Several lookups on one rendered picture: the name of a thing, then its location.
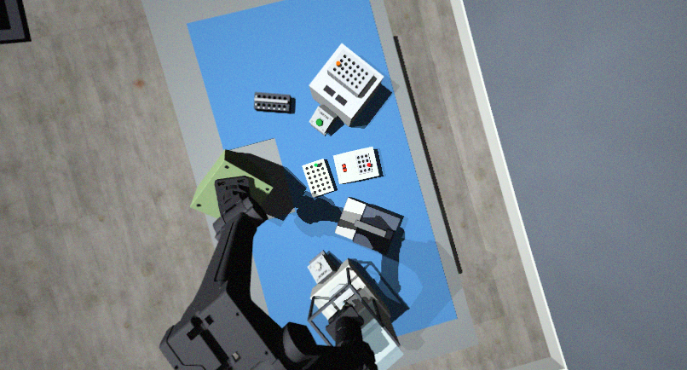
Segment blue bench mat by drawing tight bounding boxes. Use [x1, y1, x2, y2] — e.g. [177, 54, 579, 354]
[187, 0, 457, 345]

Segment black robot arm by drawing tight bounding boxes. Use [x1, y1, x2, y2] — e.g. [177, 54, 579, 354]
[159, 176, 378, 370]

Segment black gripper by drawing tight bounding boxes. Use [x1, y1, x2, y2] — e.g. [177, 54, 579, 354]
[326, 303, 364, 341]

